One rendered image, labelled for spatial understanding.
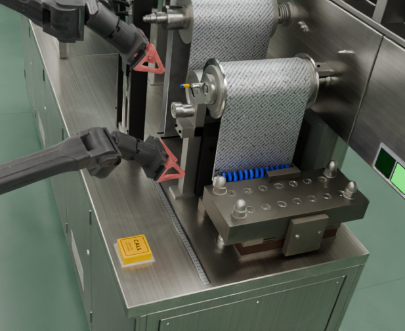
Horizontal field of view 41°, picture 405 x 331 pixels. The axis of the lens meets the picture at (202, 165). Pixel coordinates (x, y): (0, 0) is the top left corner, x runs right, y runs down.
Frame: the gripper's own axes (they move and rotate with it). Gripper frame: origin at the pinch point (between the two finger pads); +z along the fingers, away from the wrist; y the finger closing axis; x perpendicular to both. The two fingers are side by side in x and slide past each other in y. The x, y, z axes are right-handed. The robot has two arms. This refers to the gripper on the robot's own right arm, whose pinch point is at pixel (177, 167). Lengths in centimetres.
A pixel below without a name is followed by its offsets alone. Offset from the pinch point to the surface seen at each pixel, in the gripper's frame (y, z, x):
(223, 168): 0.5, 12.0, 4.7
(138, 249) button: 11.6, -3.7, -18.7
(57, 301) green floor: -56, 33, -105
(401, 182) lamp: 31, 30, 31
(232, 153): 0.5, 11.4, 9.6
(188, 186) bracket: -7.5, 12.7, -7.9
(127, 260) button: 13.7, -6.3, -21.2
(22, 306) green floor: -57, 21, -112
